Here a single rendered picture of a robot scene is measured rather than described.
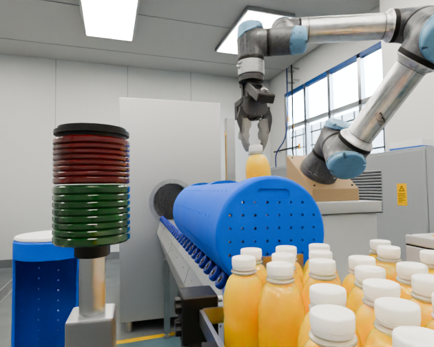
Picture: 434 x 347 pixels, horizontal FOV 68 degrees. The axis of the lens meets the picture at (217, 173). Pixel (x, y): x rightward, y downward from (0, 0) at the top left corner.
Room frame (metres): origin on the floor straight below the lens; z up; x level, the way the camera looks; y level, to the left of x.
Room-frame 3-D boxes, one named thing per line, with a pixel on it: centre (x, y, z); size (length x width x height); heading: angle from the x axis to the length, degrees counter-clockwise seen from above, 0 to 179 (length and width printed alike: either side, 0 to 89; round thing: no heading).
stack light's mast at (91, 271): (0.29, 0.11, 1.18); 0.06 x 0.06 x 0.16
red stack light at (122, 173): (0.29, 0.11, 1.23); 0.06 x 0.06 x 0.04
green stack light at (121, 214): (0.29, 0.11, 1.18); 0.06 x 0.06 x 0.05
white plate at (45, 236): (1.29, 0.64, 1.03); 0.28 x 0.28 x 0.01
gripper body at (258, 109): (0.92, -0.10, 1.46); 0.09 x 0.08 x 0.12; 14
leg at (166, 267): (2.70, 0.43, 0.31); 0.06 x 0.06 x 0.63; 14
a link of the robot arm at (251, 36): (0.91, -0.10, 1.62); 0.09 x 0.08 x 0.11; 82
